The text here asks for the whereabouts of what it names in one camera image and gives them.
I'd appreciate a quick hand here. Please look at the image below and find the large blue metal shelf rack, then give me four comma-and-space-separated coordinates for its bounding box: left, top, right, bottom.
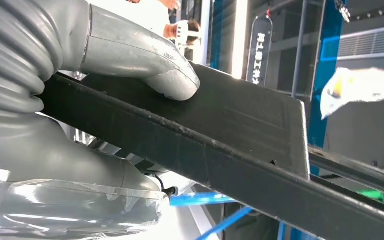
169, 191, 287, 240

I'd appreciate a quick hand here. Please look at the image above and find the person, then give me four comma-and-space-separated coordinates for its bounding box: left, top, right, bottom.
160, 19, 202, 62

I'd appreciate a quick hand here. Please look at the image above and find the blue steel column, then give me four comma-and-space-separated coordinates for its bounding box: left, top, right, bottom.
306, 0, 345, 176
210, 0, 228, 70

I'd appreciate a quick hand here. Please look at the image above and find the black banner with white text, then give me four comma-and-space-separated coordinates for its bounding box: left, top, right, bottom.
245, 14, 274, 88

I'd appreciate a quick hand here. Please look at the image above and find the white louvered air vent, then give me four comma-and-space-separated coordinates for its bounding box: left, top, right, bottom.
336, 22, 384, 62

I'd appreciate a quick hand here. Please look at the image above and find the green plastic crate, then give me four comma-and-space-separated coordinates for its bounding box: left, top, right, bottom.
356, 188, 384, 205

